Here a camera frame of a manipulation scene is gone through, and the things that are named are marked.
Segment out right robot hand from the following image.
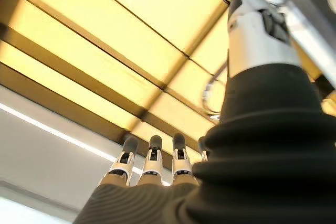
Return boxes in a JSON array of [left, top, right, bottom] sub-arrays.
[[73, 0, 336, 224]]

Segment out chrome pull-down kitchen faucet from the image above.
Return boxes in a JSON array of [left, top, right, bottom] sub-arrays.
[[232, 0, 336, 90]]

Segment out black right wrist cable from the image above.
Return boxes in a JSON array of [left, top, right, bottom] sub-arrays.
[[201, 62, 229, 121]]

